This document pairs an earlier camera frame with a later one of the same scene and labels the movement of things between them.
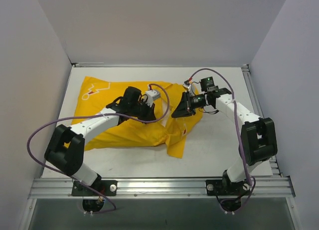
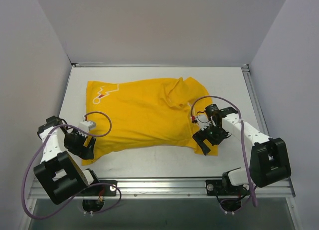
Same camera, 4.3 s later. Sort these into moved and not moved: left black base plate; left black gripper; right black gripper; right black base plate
Moved: right black gripper; left black gripper
Not moved: left black base plate; right black base plate
